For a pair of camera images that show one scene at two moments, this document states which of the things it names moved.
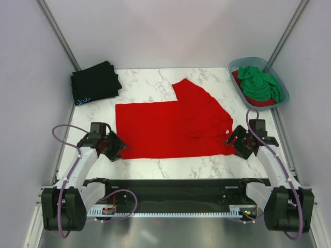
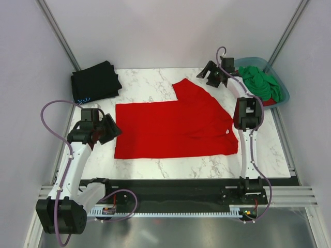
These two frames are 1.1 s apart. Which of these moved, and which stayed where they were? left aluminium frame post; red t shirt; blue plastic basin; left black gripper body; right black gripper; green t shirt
Moved: left black gripper body; right black gripper
Stayed: blue plastic basin; left aluminium frame post; green t shirt; red t shirt
